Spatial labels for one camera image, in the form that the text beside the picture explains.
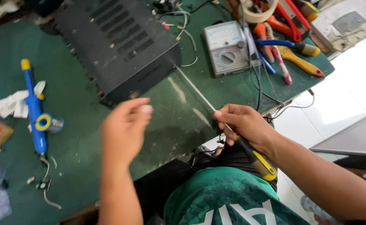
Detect person's left hand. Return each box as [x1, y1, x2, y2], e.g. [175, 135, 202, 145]
[101, 97, 154, 166]

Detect person's right hand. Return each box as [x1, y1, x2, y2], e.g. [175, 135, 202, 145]
[213, 104, 279, 154]

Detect long yellow black handled screwdriver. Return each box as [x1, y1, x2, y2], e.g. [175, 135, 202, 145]
[174, 65, 278, 182]

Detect green table mat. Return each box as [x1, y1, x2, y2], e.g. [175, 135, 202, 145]
[0, 0, 336, 225]

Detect pink white striped toothbrush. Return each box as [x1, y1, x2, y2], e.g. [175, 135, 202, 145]
[264, 22, 293, 86]

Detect person's green printed shirt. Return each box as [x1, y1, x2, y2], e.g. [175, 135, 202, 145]
[163, 166, 310, 225]

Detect blue yellow solder spool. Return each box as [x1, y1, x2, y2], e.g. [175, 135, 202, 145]
[35, 113, 65, 134]

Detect grey analog multimeter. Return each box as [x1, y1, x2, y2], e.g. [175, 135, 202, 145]
[203, 21, 260, 78]

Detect black metal amplifier case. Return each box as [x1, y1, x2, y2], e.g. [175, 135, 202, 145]
[54, 0, 182, 107]

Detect blue desoldering pump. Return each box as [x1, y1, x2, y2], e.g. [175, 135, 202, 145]
[20, 58, 49, 155]

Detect blue yellow black screwdriver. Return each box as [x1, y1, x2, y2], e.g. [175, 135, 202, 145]
[257, 39, 321, 58]

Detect grey metal bar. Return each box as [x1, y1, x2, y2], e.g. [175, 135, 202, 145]
[309, 147, 366, 158]

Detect grey sandal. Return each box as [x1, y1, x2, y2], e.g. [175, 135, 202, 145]
[300, 195, 338, 225]

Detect masking tape roll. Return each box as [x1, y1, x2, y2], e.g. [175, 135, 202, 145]
[240, 0, 279, 24]

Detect crumpled white tissue paper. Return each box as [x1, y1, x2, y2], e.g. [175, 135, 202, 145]
[0, 80, 46, 119]

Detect dirty white box device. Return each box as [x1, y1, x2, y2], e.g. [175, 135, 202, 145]
[309, 0, 366, 59]

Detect black multimeter cables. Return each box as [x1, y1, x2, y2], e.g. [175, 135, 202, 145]
[249, 64, 316, 120]

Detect yellow wooden handled brush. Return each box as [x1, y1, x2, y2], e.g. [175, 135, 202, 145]
[277, 46, 326, 79]

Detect stripped wire scraps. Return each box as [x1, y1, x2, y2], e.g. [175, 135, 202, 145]
[27, 156, 63, 211]

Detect orange handled pliers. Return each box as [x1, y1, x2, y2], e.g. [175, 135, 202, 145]
[253, 22, 276, 65]

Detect red handled cutter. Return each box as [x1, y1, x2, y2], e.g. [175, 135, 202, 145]
[265, 0, 312, 43]

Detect loose white wires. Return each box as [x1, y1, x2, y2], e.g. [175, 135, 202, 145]
[153, 3, 199, 68]

